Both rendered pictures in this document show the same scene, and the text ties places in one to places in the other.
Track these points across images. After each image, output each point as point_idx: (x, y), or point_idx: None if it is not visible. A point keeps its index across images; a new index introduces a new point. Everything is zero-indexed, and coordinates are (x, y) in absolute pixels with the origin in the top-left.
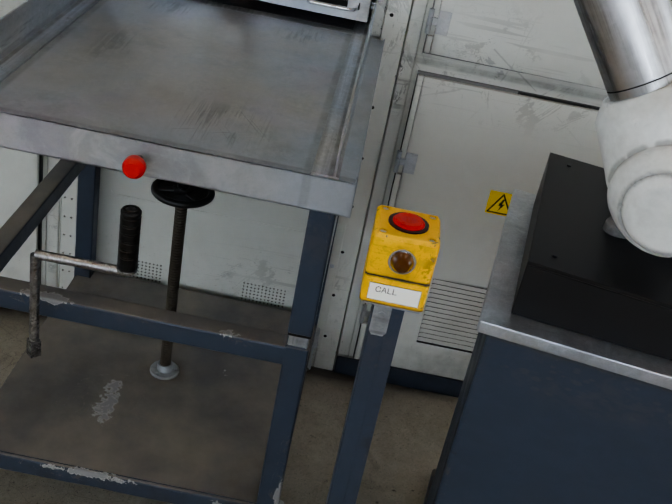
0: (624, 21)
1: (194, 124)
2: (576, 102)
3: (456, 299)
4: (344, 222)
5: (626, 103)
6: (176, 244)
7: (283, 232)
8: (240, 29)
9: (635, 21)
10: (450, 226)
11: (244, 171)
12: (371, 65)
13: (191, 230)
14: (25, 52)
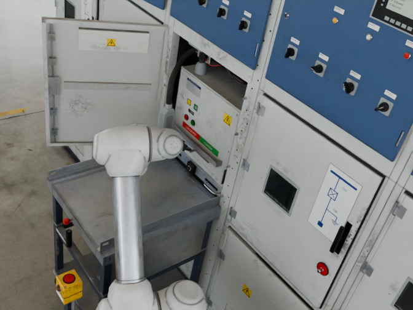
0: (115, 258)
1: (94, 216)
2: (273, 269)
3: None
4: (207, 264)
5: (113, 281)
6: None
7: None
8: (173, 184)
9: (117, 259)
10: (232, 287)
11: (86, 237)
12: (194, 218)
13: None
14: (91, 171)
